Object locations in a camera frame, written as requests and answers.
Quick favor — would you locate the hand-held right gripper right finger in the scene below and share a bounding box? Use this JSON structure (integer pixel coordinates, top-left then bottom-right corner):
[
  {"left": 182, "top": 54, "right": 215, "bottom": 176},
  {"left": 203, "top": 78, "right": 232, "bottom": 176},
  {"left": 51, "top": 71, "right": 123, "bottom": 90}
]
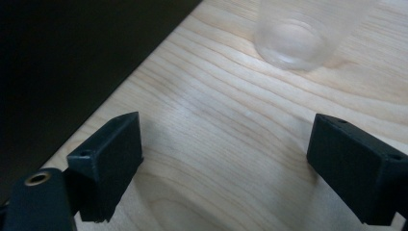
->
[{"left": 306, "top": 113, "right": 408, "bottom": 226}]

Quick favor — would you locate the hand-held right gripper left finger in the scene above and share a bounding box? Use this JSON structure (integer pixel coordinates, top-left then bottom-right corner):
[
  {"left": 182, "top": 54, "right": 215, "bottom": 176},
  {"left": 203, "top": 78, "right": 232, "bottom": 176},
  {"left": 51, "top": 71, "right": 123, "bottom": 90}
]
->
[{"left": 64, "top": 111, "right": 144, "bottom": 223}]

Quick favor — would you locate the clear plastic cup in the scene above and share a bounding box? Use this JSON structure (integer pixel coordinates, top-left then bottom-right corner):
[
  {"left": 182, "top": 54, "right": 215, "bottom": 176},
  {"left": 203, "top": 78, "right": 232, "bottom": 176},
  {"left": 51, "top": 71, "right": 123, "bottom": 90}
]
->
[{"left": 253, "top": 0, "right": 370, "bottom": 72}]

